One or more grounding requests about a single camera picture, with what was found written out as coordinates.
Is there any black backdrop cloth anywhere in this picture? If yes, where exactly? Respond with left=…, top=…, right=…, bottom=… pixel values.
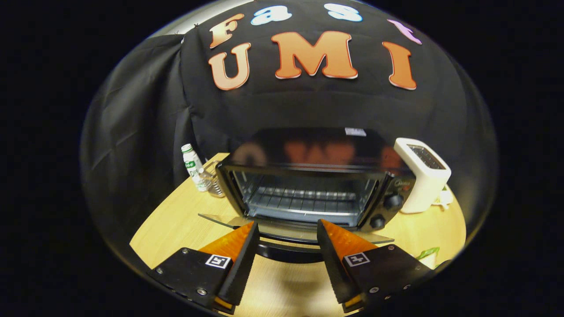
left=79, top=0, right=498, bottom=265

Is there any clear plastic bottle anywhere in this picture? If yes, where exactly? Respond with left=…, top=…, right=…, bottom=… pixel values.
left=200, top=161, right=226, bottom=198

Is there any black toaster oven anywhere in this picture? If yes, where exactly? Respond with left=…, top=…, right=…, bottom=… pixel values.
left=198, top=128, right=417, bottom=264

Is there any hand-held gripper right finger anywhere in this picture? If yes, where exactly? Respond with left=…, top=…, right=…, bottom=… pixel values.
left=316, top=218, right=441, bottom=314

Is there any white bottle with green label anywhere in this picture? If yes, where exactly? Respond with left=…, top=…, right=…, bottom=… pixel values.
left=181, top=144, right=208, bottom=192

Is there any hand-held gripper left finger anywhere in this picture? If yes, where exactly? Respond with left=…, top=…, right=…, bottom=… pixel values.
left=147, top=221, right=260, bottom=315

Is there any white pop-up toaster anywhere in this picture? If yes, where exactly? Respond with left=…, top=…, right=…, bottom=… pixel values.
left=393, top=137, right=452, bottom=214

